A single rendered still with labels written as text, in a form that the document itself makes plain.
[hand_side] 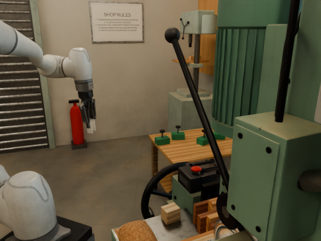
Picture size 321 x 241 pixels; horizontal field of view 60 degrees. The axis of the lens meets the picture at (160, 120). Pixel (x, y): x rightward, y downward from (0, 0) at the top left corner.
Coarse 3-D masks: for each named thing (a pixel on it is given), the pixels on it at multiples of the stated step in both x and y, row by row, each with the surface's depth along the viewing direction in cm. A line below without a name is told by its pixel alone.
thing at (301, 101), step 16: (304, 0) 35; (320, 0) 33; (304, 16) 35; (320, 16) 33; (304, 32) 35; (320, 32) 33; (304, 48) 35; (320, 48) 34; (304, 64) 36; (320, 64) 34; (304, 80) 36; (320, 80) 34; (304, 96) 36; (288, 112) 39; (304, 112) 37; (320, 208) 36; (320, 224) 37; (304, 240) 39; (320, 240) 37
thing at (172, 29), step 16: (176, 32) 60; (176, 48) 59; (192, 80) 56; (192, 96) 56; (208, 128) 52; (224, 176) 49; (224, 208) 47; (224, 224) 48; (240, 224) 45; (256, 240) 43
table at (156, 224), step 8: (168, 200) 93; (184, 208) 83; (160, 216) 80; (184, 216) 80; (192, 216) 80; (152, 224) 77; (160, 224) 77; (176, 224) 77; (184, 224) 77; (192, 224) 77; (112, 232) 74; (160, 232) 74; (168, 232) 74; (176, 232) 74; (184, 232) 74; (192, 232) 74; (112, 240) 75; (160, 240) 71; (168, 240) 71; (176, 240) 71
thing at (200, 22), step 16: (192, 16) 278; (208, 16) 256; (192, 32) 281; (208, 32) 260; (192, 64) 296; (176, 96) 306; (208, 96) 306; (176, 112) 304; (192, 112) 293; (208, 112) 299; (176, 128) 309; (192, 128) 299
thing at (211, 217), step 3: (213, 213) 73; (216, 213) 73; (207, 216) 72; (210, 216) 71; (213, 216) 71; (216, 216) 71; (207, 219) 72; (210, 219) 70; (213, 219) 71; (216, 219) 71; (207, 222) 72; (207, 225) 72; (207, 228) 72
